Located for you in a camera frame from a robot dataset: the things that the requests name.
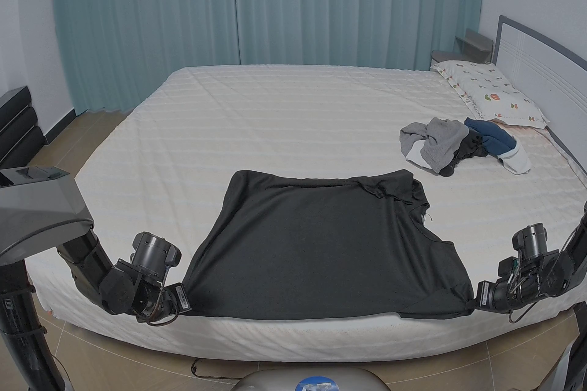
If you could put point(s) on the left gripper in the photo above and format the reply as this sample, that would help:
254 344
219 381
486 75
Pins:
176 300

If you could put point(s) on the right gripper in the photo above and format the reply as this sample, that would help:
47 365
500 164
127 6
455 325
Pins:
495 296

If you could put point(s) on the black T-shirt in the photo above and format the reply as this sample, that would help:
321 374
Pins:
321 242

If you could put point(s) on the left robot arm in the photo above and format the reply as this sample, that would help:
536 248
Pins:
36 215

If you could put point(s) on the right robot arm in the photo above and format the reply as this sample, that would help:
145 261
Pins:
559 270

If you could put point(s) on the pile of clothes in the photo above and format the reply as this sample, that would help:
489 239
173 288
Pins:
440 141

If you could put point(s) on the bed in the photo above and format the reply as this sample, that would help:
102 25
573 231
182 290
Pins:
275 119

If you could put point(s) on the pink pillow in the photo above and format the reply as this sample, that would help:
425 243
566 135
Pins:
527 127

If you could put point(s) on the white printed pillow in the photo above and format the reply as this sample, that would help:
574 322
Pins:
490 91

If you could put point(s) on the black chest of drawers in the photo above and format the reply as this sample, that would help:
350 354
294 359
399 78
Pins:
18 128

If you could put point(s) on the grey bedside table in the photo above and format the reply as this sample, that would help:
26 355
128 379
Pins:
472 43

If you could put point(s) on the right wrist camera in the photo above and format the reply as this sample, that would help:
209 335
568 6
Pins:
506 270

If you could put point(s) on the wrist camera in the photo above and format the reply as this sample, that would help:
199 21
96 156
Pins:
506 270
173 255

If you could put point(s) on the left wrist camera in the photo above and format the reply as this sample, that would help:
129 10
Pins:
173 255

